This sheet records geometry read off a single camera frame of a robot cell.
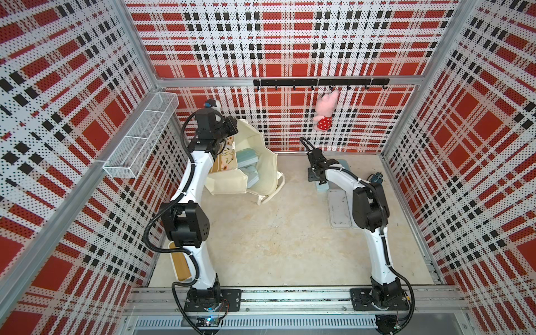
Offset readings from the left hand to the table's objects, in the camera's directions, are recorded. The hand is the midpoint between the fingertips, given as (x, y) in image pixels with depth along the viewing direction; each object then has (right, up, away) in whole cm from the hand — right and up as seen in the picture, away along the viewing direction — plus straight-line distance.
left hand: (240, 118), depth 84 cm
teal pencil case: (+53, -17, +32) cm, 64 cm away
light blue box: (+37, -30, +18) cm, 51 cm away
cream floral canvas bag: (-7, -24, +2) cm, 25 cm away
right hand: (+37, -22, +21) cm, 48 cm away
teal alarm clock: (+63, -25, +15) cm, 69 cm away
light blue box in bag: (-1, -15, +25) cm, 30 cm away
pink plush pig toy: (+36, +6, +9) cm, 38 cm away
